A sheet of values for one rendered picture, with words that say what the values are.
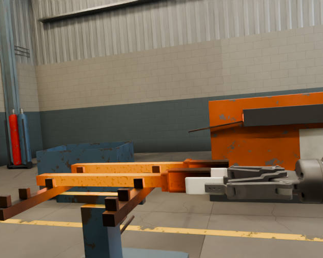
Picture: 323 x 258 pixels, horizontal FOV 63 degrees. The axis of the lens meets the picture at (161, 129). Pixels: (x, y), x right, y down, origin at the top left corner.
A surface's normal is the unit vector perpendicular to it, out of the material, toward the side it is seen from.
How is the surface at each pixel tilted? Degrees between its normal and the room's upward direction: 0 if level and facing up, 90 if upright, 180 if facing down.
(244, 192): 90
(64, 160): 90
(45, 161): 90
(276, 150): 90
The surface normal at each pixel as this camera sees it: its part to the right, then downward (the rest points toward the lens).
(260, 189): -0.18, 0.07
